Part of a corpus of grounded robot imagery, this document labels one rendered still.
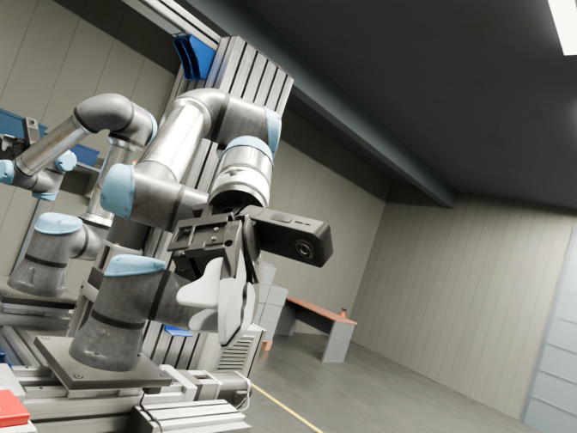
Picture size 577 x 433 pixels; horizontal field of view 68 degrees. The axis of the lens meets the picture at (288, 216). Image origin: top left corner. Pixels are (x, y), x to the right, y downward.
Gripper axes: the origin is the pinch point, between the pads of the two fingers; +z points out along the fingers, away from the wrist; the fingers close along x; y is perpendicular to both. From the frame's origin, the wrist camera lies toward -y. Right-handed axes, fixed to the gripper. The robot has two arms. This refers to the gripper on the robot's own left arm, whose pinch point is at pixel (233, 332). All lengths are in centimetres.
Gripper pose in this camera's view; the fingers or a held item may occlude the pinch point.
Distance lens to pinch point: 38.3
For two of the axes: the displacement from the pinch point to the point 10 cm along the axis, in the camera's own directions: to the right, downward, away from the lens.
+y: -9.8, 1.5, 1.2
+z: -0.2, 5.6, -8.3
